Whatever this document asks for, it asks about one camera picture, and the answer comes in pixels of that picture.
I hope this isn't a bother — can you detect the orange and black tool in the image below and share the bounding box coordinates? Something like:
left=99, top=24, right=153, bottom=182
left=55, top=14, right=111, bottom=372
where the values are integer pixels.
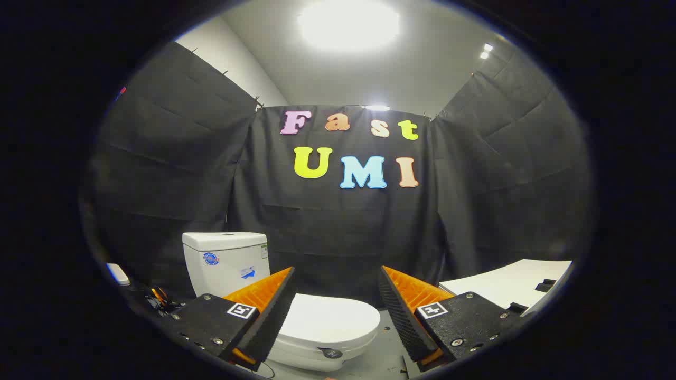
left=145, top=285, right=183, bottom=316

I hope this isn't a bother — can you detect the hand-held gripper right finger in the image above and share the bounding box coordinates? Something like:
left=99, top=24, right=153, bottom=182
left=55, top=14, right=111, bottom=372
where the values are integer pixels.
left=378, top=265, right=529, bottom=373

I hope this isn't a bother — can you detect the white toilet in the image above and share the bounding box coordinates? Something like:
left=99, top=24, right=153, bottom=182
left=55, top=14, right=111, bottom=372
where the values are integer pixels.
left=182, top=231, right=381, bottom=372

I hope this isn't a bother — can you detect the small white box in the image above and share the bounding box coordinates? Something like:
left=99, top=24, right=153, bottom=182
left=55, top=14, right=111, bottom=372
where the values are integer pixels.
left=106, top=263, right=131, bottom=287

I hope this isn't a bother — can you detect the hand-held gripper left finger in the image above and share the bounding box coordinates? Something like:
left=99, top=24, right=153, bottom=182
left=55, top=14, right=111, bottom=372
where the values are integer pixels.
left=172, top=267, right=297, bottom=372

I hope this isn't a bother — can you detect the white toilet lid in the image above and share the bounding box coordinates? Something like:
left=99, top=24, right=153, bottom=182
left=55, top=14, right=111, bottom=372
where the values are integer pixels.
left=276, top=293, right=381, bottom=360

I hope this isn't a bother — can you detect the white drawer cabinet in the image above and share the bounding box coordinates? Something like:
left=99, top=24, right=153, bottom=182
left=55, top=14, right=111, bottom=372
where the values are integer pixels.
left=438, top=259, right=574, bottom=317

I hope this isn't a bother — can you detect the black backdrop cloth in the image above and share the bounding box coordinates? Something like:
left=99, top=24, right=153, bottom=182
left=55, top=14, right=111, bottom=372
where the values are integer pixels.
left=79, top=41, right=595, bottom=309

